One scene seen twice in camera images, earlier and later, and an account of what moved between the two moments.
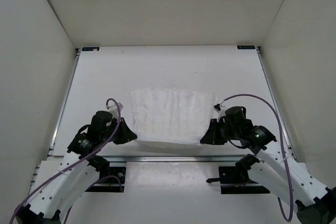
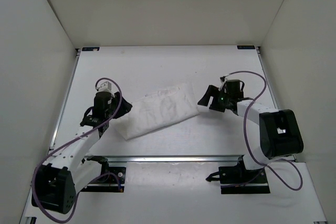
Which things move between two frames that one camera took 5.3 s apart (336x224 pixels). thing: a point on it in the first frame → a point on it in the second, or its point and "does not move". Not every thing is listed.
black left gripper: [127, 133] → [125, 106]
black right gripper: [211, 137] → [212, 91]
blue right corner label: [245, 47] does not move
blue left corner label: [90, 49] does not move
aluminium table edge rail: [153, 159] does not move
